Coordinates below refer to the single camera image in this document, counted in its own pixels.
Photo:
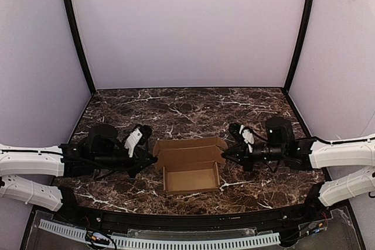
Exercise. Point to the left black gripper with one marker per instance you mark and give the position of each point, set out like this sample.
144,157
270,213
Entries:
133,162

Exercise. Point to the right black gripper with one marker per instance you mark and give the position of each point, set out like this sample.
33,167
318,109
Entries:
246,156

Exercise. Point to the brown cardboard paper box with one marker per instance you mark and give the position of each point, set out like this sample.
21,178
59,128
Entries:
190,165

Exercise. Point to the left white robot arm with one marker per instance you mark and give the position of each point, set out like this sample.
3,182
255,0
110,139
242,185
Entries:
99,150

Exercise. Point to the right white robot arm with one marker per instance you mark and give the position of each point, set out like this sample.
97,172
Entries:
307,154

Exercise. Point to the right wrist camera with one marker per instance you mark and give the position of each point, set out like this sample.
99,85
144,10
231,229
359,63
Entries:
241,133

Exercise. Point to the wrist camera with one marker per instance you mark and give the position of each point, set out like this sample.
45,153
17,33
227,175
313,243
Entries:
241,133
139,136

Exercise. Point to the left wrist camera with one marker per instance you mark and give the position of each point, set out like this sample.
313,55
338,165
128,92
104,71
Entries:
139,136

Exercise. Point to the black front rail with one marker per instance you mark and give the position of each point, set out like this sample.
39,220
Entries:
284,220

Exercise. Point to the white slotted cable duct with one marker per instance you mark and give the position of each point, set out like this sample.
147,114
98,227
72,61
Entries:
123,242

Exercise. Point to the right black frame post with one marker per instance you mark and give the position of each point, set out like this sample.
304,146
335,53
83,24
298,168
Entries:
298,46

